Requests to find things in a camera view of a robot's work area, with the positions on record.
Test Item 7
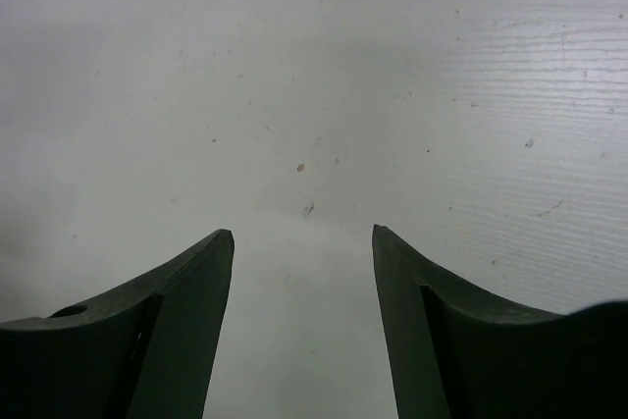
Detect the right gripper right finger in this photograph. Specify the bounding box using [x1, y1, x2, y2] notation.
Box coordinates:
[372, 226, 627, 418]

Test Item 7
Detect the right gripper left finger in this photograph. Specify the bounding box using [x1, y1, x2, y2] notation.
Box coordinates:
[1, 230, 234, 418]

